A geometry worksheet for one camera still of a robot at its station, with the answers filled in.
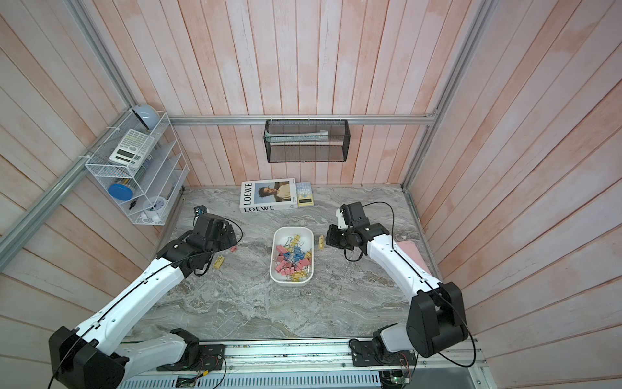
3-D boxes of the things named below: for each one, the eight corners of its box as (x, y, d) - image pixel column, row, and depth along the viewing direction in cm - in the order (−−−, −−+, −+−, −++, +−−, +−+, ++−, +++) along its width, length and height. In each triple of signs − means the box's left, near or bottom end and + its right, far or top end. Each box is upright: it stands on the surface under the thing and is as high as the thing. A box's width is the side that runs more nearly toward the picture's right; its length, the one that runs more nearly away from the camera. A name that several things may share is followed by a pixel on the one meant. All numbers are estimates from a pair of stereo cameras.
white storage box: (270, 286, 90) (268, 279, 85) (275, 234, 105) (274, 226, 100) (314, 286, 90) (314, 279, 85) (313, 234, 105) (313, 226, 100)
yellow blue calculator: (295, 206, 116) (295, 202, 113) (296, 185, 125) (296, 181, 122) (313, 206, 116) (313, 202, 113) (313, 185, 125) (313, 181, 122)
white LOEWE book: (240, 214, 113) (238, 207, 109) (242, 188, 123) (240, 181, 120) (298, 209, 115) (298, 202, 111) (296, 184, 125) (295, 177, 121)
